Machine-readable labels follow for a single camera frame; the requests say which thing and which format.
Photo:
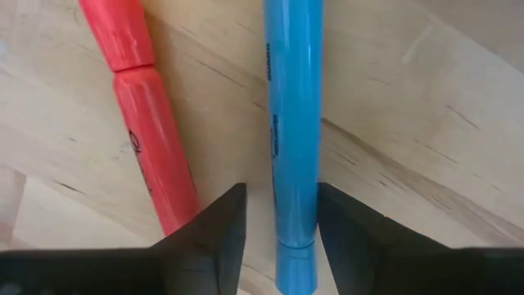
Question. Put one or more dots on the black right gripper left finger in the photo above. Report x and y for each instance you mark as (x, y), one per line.
(196, 262)

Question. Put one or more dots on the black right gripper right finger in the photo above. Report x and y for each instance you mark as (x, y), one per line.
(368, 262)

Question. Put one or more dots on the pink highlighter marker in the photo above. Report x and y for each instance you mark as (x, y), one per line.
(143, 123)

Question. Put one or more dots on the blue highlighter marker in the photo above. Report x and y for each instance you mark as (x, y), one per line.
(292, 123)

